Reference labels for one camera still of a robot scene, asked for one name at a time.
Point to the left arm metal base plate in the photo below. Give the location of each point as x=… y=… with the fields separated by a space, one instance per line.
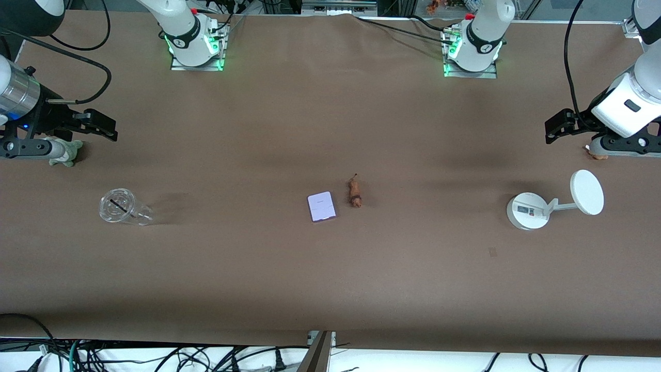
x=493 y=73

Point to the green plush toy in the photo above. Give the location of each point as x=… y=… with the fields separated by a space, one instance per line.
x=71 y=155

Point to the white purple card box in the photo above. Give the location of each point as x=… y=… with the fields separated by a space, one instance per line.
x=321 y=206

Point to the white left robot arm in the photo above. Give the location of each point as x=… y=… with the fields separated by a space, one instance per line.
x=483 y=36

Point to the clear plastic cup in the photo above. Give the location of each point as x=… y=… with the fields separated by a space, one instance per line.
x=120 y=205

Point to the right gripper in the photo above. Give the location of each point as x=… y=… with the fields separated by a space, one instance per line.
x=53 y=114

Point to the aluminium frame corner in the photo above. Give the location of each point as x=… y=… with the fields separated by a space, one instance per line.
x=630 y=28

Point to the slanted support beam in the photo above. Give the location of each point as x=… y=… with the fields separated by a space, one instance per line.
x=316 y=356

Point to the orange toy figure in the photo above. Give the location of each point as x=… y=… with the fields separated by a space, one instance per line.
x=433 y=6

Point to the brown table cover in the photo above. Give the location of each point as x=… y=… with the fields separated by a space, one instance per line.
x=330 y=279

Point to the small brown plush toy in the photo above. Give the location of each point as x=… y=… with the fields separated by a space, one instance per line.
x=599 y=154

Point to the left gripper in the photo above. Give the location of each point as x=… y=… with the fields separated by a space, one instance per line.
x=582 y=121

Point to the brown lion statue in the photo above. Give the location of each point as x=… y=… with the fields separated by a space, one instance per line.
x=355 y=195

